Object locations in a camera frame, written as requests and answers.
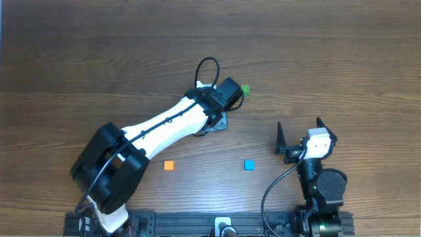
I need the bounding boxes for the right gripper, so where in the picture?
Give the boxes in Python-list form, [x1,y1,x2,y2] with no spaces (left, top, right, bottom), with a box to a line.
[274,116,338,165]

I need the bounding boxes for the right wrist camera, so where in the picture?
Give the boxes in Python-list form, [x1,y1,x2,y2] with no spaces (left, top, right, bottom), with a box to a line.
[301,127,332,161]

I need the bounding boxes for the mounting rail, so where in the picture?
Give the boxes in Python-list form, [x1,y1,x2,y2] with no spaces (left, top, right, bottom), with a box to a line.
[63,210,355,237]

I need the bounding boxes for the black cable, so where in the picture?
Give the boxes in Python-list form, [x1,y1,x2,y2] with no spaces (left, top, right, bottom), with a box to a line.
[260,147,309,237]
[74,56,221,213]

